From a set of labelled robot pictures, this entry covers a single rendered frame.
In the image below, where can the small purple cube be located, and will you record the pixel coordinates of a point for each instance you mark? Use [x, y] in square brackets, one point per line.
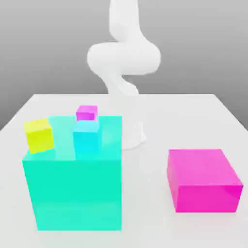
[86, 113]

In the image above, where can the large turquoise box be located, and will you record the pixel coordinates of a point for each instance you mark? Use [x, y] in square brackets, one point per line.
[77, 189]

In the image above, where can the small cyan cube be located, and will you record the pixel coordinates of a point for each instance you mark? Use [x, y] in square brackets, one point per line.
[87, 141]

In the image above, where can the large magenta box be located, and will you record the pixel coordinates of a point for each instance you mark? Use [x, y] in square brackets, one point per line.
[201, 174]

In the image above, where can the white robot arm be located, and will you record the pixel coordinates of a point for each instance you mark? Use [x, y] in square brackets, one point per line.
[124, 58]

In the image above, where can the small yellow cube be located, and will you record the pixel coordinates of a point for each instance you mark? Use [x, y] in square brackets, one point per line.
[39, 137]

